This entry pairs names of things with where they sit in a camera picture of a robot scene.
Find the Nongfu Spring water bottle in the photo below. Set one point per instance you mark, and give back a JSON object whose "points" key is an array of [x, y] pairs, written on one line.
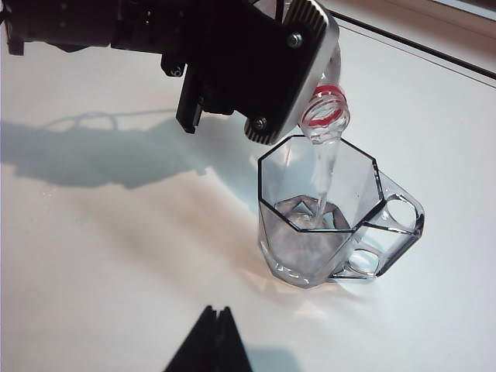
{"points": [[325, 112]]}

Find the grey transparent plastic mug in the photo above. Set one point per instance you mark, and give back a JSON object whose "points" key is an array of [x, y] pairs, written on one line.
{"points": [[279, 240]]}

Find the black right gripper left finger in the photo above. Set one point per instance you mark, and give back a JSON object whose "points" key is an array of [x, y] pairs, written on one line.
{"points": [[197, 348]]}

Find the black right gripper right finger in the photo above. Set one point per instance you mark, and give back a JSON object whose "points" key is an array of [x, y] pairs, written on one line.
{"points": [[230, 348]]}

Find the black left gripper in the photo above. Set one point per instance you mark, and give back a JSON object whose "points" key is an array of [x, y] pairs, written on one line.
{"points": [[201, 42]]}

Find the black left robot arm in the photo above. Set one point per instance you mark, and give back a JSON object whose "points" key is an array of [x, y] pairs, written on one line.
{"points": [[58, 23]]}

